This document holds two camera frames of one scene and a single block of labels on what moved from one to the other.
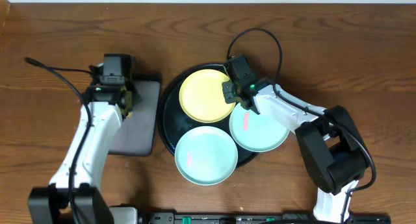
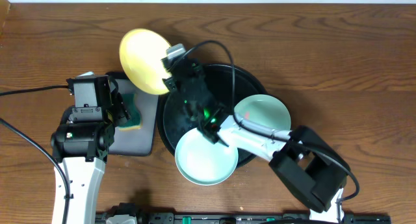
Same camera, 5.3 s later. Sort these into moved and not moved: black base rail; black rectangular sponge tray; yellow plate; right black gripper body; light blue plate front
Moved: yellow plate; right black gripper body
Not moved: black base rail; light blue plate front; black rectangular sponge tray
